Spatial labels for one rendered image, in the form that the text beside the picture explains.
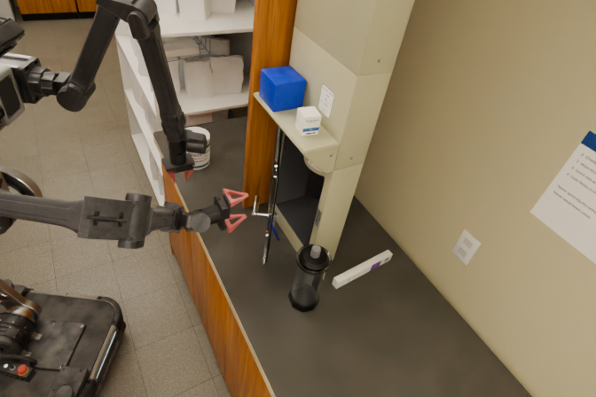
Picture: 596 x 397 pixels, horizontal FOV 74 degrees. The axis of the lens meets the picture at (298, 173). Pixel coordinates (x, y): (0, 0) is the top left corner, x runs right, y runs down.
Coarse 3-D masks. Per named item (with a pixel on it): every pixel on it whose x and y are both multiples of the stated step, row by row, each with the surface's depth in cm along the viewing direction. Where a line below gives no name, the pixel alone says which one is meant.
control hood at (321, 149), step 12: (264, 108) 118; (276, 120) 113; (288, 120) 113; (288, 132) 109; (324, 132) 111; (300, 144) 105; (312, 144) 106; (324, 144) 106; (336, 144) 108; (312, 156) 105; (324, 156) 108; (324, 168) 111
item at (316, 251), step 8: (304, 248) 121; (312, 248) 117; (320, 248) 118; (304, 256) 119; (312, 256) 118; (320, 256) 119; (328, 256) 121; (304, 264) 118; (312, 264) 117; (320, 264) 117
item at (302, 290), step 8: (296, 256) 120; (328, 264) 119; (296, 272) 124; (304, 272) 119; (312, 272) 116; (320, 272) 117; (296, 280) 125; (304, 280) 121; (312, 280) 120; (320, 280) 122; (296, 288) 126; (304, 288) 123; (312, 288) 123; (320, 288) 127; (296, 296) 128; (304, 296) 126; (312, 296) 126; (304, 304) 129; (312, 304) 130
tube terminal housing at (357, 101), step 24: (312, 48) 109; (312, 72) 112; (336, 72) 102; (312, 96) 115; (336, 96) 104; (360, 96) 100; (384, 96) 105; (336, 120) 107; (360, 120) 106; (360, 144) 113; (336, 168) 114; (360, 168) 120; (336, 192) 122; (336, 216) 131; (312, 240) 136; (336, 240) 141
